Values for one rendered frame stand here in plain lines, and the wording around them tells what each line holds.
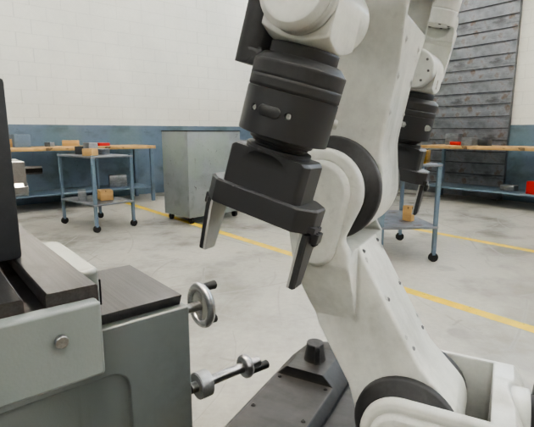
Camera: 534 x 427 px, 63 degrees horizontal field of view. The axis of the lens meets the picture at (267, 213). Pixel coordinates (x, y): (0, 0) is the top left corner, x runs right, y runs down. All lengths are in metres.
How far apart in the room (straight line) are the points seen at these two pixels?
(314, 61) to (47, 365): 0.34
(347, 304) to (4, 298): 0.42
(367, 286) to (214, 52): 8.46
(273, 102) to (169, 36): 8.16
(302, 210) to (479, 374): 0.49
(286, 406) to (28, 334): 0.57
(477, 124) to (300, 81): 7.86
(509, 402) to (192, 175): 4.77
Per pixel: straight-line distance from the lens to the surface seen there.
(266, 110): 0.39
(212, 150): 5.39
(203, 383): 1.03
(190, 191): 5.23
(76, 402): 0.94
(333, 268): 0.60
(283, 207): 0.41
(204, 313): 1.14
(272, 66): 0.40
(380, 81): 0.60
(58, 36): 7.82
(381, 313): 0.64
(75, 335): 0.42
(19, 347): 0.41
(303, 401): 0.89
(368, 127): 0.60
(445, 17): 0.86
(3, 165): 0.52
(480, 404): 0.83
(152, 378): 0.97
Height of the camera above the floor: 1.08
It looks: 10 degrees down
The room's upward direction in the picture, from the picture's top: straight up
